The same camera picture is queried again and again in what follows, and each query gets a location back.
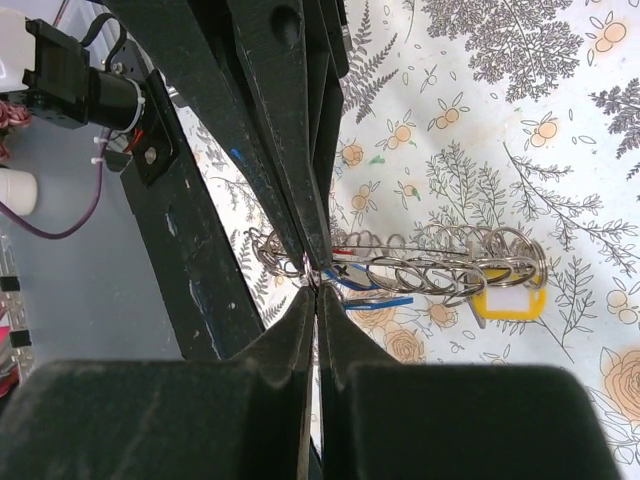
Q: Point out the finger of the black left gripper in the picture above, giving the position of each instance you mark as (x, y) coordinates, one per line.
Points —
(293, 57)
(193, 44)

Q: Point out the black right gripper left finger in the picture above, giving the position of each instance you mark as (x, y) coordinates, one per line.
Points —
(244, 418)

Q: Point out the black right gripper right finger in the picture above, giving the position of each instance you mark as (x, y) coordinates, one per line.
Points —
(382, 419)

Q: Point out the blue tag with key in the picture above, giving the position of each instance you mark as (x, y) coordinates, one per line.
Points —
(358, 293)

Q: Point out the red key tag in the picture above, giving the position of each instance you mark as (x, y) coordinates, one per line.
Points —
(343, 252)

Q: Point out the aluminium frame rail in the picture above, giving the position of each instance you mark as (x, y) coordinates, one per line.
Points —
(17, 358)

